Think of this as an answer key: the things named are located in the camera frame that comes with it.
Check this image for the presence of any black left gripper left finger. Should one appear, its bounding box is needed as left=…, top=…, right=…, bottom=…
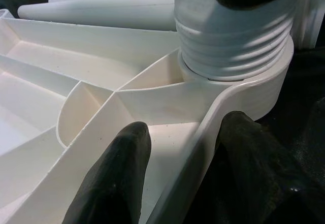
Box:
left=62, top=121, right=152, bottom=224

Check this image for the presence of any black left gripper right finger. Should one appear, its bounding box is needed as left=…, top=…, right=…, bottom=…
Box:
left=187, top=111, right=325, bottom=224

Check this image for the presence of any white plastic table top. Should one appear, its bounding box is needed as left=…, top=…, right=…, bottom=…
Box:
left=0, top=9, right=295, bottom=224

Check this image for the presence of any black plastic sheet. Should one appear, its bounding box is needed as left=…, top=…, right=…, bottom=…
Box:
left=0, top=0, right=325, bottom=224

